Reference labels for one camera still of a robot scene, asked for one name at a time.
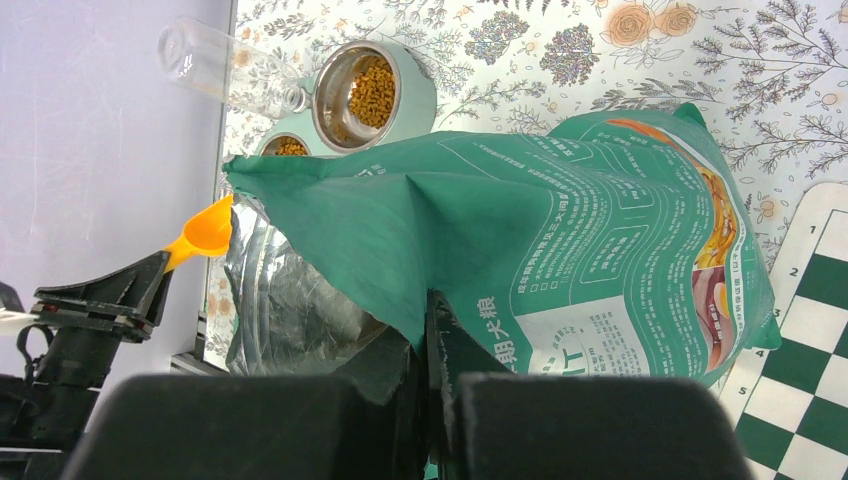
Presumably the green white chessboard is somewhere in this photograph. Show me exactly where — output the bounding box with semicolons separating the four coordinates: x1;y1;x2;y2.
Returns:
720;183;847;479

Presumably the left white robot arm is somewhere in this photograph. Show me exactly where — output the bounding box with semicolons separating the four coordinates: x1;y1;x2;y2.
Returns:
1;251;172;479

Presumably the green double pet bowl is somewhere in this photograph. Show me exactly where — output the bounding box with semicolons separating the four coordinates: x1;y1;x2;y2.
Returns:
255;40;437;158

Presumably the clear plastic bottle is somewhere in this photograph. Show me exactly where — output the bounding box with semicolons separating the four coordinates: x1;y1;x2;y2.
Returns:
157;17;310;120

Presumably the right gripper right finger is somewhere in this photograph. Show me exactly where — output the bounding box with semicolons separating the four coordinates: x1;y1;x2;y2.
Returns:
427;291;751;479

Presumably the orange plastic scoop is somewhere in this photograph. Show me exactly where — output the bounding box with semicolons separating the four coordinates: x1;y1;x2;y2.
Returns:
164;194;234;272

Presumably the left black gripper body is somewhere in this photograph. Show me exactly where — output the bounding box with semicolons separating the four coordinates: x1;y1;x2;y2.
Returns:
30;304;154;343

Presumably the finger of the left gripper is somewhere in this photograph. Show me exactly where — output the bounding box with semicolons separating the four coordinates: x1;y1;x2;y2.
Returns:
34;251;172;325

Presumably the green dog food bag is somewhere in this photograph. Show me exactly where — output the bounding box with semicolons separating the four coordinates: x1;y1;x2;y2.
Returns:
224;103;782;385

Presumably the floral tablecloth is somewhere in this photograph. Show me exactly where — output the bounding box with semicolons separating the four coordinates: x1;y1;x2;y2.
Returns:
201;0;848;372

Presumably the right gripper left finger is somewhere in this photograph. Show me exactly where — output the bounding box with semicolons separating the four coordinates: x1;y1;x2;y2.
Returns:
62;329;424;479

